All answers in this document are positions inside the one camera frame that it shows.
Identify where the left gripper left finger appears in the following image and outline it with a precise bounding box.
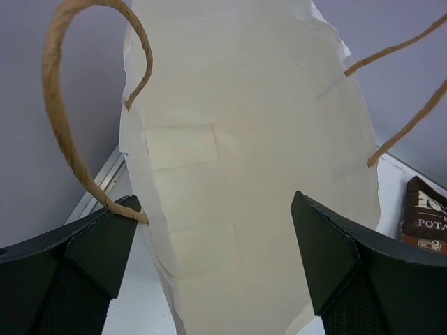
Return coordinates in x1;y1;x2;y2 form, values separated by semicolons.
1;208;138;334

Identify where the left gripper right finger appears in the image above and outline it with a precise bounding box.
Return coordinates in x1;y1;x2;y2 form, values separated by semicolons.
291;191;446;334

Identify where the dark brown snack bag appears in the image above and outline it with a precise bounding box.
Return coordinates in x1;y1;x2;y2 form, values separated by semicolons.
400;177;446;254

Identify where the brown paper bag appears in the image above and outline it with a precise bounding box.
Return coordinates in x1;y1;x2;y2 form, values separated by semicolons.
41;0;447;335

